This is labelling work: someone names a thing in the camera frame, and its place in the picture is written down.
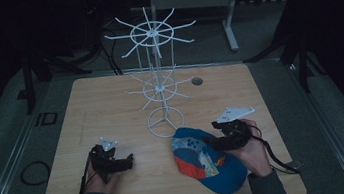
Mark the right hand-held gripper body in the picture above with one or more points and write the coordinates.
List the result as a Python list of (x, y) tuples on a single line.
[(237, 134)]

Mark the person's left hand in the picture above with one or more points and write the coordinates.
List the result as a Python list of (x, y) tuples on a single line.
[(99, 184)]

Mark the blue printed baseball cap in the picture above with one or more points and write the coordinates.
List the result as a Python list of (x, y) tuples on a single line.
[(217, 178)]

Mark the black rectangular floor frame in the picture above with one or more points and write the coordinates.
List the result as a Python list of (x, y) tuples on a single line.
[(38, 119)]

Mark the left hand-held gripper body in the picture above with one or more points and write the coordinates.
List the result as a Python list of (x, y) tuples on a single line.
[(104, 161)]

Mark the person's right hand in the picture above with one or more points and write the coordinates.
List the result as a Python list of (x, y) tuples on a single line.
[(255, 158)]

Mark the black tripod stand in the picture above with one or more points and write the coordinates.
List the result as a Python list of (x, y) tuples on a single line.
[(28, 85), (303, 59)]

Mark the round grey table grommet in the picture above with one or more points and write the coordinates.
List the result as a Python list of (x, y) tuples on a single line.
[(196, 81)]

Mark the white metal desk frame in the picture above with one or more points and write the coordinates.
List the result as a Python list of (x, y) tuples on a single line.
[(230, 32)]

